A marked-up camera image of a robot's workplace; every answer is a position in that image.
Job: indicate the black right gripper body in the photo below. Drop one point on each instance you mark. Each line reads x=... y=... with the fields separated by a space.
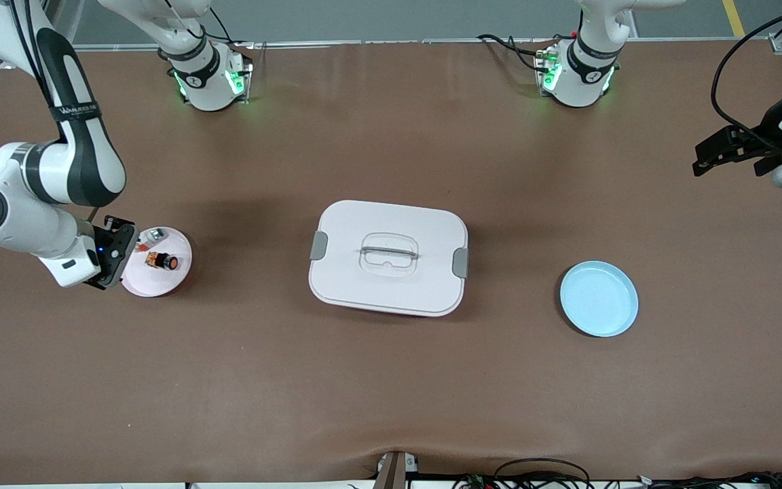
x=102 y=236

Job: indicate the orange push button switch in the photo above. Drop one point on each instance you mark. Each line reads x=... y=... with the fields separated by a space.
x=162 y=261

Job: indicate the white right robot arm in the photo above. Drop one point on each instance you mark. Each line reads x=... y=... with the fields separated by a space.
x=85 y=156

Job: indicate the grey box latch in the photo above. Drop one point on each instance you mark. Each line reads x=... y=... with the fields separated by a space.
x=318 y=246
x=460 y=263

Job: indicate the white lidded storage box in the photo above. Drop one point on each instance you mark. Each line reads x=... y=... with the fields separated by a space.
x=391 y=292

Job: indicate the pink round plate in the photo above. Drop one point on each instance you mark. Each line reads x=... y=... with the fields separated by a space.
x=157 y=282

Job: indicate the light blue round plate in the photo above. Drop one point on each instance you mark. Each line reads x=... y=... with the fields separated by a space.
x=598 y=299

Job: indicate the brown table mat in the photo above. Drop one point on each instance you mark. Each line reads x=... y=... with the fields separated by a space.
x=391 y=380

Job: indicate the aluminium table edge rail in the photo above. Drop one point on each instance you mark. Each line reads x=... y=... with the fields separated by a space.
x=391 y=42

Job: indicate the table edge clamp bracket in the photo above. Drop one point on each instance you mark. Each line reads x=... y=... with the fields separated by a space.
x=391 y=472

